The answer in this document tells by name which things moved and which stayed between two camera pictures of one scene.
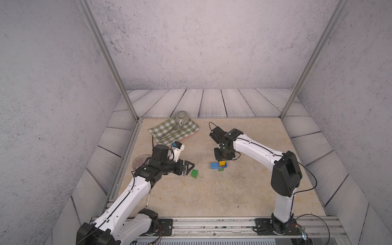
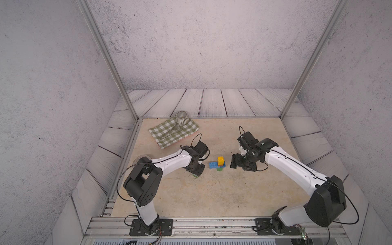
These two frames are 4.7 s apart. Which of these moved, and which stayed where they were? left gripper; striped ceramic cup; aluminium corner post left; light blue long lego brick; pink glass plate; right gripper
Moved: right gripper; left gripper
Stayed: aluminium corner post left; pink glass plate; light blue long lego brick; striped ceramic cup
